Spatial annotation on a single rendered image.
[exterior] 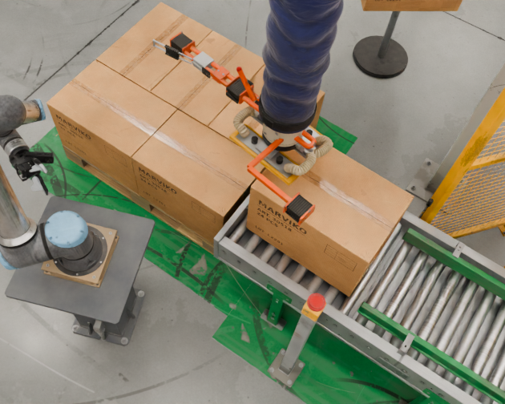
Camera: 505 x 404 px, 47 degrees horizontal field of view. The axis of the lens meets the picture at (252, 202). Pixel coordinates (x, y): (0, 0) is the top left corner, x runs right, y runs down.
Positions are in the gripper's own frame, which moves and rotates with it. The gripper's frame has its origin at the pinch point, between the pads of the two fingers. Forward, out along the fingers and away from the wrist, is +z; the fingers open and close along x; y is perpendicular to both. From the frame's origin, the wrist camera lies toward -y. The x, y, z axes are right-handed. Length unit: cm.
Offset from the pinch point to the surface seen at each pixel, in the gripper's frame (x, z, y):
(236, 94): 41, 23, -71
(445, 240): -6, 116, -145
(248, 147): 27, 40, -69
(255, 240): -28, 58, -76
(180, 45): 40, -12, -69
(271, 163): 28, 52, -71
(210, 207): -30, 30, -70
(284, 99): 64, 50, -66
